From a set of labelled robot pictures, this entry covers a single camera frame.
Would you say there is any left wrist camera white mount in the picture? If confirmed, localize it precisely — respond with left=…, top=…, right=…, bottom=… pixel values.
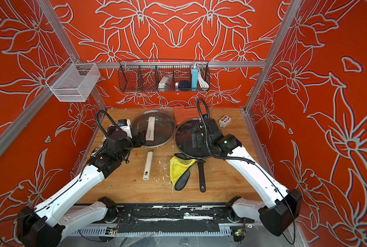
left=118, top=119, right=132, bottom=137

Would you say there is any dark blue round object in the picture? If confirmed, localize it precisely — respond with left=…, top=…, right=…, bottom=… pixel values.
left=178, top=80, right=191, bottom=92

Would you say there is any blue white bottle in basket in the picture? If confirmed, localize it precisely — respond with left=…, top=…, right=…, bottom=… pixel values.
left=191, top=63, right=199, bottom=92

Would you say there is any red plastic tool case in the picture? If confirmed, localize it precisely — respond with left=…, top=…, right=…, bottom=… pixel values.
left=173, top=106, right=200, bottom=126

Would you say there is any white packet in basket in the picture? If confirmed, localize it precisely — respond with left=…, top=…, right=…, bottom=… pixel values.
left=158, top=75, right=173, bottom=92

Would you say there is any white cable in basket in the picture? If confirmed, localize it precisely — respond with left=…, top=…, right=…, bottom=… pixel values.
left=198, top=72, right=209, bottom=91

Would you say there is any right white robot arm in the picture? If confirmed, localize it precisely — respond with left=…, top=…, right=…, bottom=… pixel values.
left=196, top=98, right=303, bottom=236

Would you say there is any glass lid with white handle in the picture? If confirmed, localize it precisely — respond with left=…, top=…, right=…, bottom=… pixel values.
left=131, top=110, right=176, bottom=148

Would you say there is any yellow microfiber cloth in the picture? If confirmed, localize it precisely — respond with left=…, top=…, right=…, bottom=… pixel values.
left=169, top=153, right=197, bottom=191

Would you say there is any black wire wall basket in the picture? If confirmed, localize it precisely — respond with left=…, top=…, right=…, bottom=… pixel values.
left=118, top=59, right=211, bottom=93

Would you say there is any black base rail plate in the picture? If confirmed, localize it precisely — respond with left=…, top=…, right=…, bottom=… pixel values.
left=93, top=202, right=254, bottom=235

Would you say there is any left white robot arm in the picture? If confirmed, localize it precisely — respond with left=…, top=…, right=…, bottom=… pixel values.
left=16, top=122, right=146, bottom=247

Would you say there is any dark wok with white handle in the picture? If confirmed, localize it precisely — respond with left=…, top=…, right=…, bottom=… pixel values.
left=143, top=137, right=172, bottom=181

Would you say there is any clear plastic wall bin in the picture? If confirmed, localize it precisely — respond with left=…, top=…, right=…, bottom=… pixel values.
left=48, top=63, right=100, bottom=103

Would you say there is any black frying pan with lid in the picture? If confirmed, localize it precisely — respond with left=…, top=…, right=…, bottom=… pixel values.
left=175, top=118, right=211, bottom=192

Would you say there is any white box with dots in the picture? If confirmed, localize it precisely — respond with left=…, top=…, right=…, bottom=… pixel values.
left=218, top=115, right=232, bottom=128

